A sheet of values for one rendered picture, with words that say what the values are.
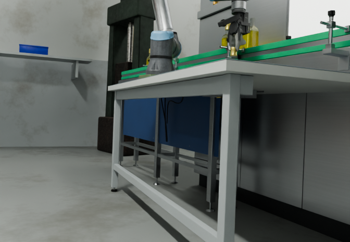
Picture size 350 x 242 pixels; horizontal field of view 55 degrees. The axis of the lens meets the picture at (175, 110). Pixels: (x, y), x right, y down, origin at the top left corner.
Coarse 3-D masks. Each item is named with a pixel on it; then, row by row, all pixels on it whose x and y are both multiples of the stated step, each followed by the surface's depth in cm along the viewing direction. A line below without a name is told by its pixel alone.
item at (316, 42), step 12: (312, 36) 151; (324, 36) 146; (336, 36) 141; (348, 36) 136; (252, 48) 186; (264, 48) 178; (276, 48) 170; (288, 48) 164; (300, 48) 157; (312, 48) 151; (324, 48) 145; (252, 60) 185
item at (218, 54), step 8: (224, 48) 192; (192, 56) 223; (200, 56) 214; (208, 56) 206; (216, 56) 200; (224, 56) 192; (184, 64) 232; (192, 64) 222; (200, 64) 214; (128, 72) 326; (136, 72) 308; (144, 72) 292
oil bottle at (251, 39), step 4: (248, 28) 191; (252, 28) 189; (256, 28) 190; (252, 32) 189; (256, 32) 190; (248, 36) 191; (252, 36) 189; (256, 36) 190; (248, 40) 190; (252, 40) 189; (256, 40) 190; (248, 44) 190; (252, 44) 189; (256, 44) 190
